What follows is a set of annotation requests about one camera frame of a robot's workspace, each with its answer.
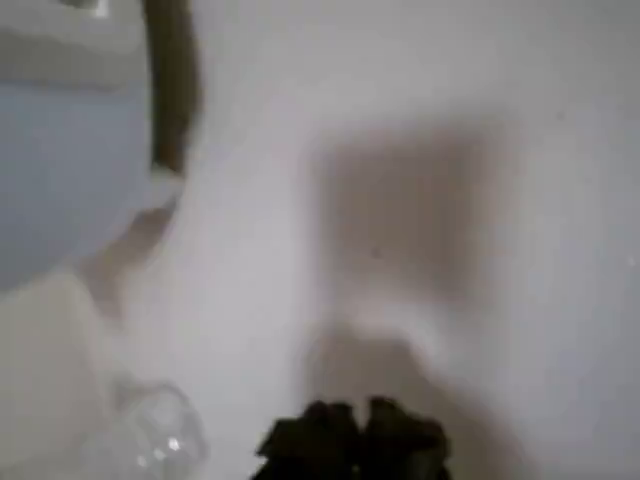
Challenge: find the clear plastic water bottle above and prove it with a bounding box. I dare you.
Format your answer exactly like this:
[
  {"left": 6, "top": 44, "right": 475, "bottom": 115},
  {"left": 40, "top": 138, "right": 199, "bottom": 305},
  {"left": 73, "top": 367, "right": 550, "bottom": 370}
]
[{"left": 102, "top": 377, "right": 210, "bottom": 480}]

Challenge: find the white rice cooker housing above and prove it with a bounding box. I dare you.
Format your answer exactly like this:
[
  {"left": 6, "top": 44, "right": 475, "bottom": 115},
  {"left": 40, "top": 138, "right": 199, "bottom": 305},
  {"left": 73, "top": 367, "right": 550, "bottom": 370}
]
[{"left": 0, "top": 74, "right": 184, "bottom": 294}]

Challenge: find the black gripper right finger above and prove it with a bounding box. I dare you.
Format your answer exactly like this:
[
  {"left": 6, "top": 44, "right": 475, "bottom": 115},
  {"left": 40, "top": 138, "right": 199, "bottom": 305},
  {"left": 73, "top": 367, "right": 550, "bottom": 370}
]
[{"left": 362, "top": 395, "right": 450, "bottom": 480}]

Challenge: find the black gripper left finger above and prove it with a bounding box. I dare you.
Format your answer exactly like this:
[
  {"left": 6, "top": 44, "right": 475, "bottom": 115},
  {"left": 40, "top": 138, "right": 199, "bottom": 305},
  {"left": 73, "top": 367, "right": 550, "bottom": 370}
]
[{"left": 255, "top": 398, "right": 365, "bottom": 480}]

